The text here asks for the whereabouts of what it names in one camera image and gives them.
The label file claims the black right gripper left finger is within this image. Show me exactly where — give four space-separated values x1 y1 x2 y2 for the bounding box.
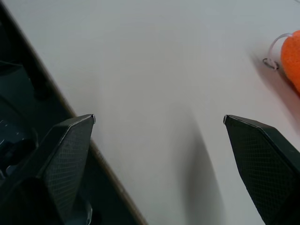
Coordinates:
0 114 96 225

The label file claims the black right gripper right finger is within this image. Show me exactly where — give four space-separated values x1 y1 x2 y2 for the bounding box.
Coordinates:
223 114 300 225

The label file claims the orange plush toy with loop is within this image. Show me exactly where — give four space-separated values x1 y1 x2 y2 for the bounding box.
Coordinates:
280 30 300 94

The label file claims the white loop with metal ring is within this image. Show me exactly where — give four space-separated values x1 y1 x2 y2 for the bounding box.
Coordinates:
262 33 293 71

